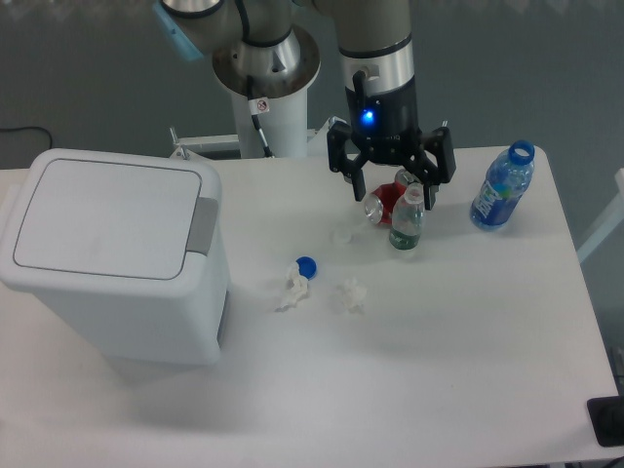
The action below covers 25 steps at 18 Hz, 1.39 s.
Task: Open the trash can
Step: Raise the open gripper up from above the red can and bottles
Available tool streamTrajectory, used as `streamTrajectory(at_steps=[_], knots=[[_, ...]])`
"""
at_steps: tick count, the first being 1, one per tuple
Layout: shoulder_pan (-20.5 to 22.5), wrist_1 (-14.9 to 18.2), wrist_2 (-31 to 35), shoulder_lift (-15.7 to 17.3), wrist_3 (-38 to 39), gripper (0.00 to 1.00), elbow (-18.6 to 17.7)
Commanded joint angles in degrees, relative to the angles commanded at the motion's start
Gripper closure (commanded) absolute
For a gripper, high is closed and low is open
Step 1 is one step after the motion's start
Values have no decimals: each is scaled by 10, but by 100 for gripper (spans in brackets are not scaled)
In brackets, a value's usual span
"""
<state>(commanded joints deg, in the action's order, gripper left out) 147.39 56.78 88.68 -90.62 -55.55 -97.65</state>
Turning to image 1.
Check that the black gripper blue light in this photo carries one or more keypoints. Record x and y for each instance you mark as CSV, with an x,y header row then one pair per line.
x,y
384,127

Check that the white plastic trash can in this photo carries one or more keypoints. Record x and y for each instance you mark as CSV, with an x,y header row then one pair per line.
x,y
175,321

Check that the white trash can lid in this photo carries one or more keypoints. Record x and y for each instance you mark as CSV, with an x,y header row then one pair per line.
x,y
106,219

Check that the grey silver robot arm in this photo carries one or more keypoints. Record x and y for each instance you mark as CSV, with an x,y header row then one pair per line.
x,y
373,36

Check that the crushed red soda can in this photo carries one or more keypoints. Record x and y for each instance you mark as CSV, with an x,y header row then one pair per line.
x,y
379,204

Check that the clear bottle green label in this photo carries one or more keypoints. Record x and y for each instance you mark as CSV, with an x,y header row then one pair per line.
x,y
407,218

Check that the blue plastic drink bottle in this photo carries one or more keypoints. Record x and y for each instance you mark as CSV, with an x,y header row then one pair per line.
x,y
507,180

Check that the blue bottle cap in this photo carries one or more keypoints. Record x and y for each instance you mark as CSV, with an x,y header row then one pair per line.
x,y
307,267

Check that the crumpled white tissue right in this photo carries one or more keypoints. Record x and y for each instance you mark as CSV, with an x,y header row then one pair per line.
x,y
352,295

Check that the crumpled white tissue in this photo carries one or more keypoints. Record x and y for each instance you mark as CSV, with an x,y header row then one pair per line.
x,y
296,288
352,295

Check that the crumpled white tissue left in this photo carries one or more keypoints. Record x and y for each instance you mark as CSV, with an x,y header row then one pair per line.
x,y
296,288

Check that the black device at edge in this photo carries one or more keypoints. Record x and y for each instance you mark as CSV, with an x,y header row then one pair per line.
x,y
606,414

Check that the white frame at right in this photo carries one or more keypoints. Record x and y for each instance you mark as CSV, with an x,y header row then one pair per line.
x,y
605,223

